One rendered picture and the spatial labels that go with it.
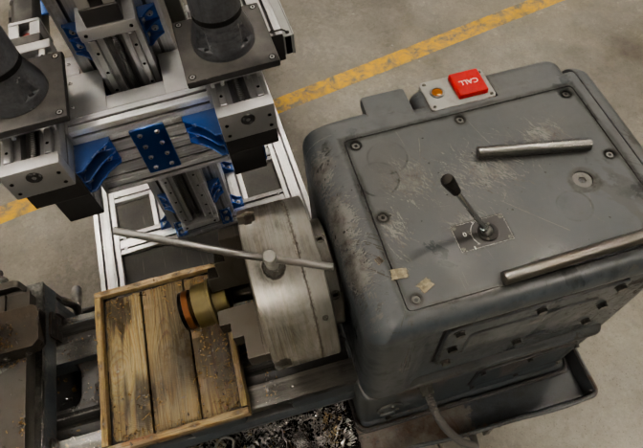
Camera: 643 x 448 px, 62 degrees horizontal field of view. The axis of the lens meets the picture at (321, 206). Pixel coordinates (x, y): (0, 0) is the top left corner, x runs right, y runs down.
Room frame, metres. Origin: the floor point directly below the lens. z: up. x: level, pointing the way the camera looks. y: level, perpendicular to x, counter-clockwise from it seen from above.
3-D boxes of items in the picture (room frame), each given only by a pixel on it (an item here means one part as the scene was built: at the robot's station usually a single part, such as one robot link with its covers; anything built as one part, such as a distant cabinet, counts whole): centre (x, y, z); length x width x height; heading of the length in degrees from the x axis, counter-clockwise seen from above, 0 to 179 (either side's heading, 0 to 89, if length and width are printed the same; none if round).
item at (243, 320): (0.33, 0.15, 1.08); 0.12 x 0.11 x 0.05; 11
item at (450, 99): (0.73, -0.29, 1.23); 0.13 x 0.08 x 0.05; 101
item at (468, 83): (0.74, -0.31, 1.26); 0.06 x 0.06 x 0.02; 11
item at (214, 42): (1.05, 0.20, 1.21); 0.15 x 0.15 x 0.10
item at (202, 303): (0.41, 0.24, 1.08); 0.09 x 0.09 x 0.09; 12
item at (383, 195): (0.53, -0.30, 1.06); 0.59 x 0.48 x 0.39; 101
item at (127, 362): (0.38, 0.37, 0.89); 0.36 x 0.30 x 0.04; 11
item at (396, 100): (0.71, -0.15, 1.24); 0.09 x 0.08 x 0.03; 101
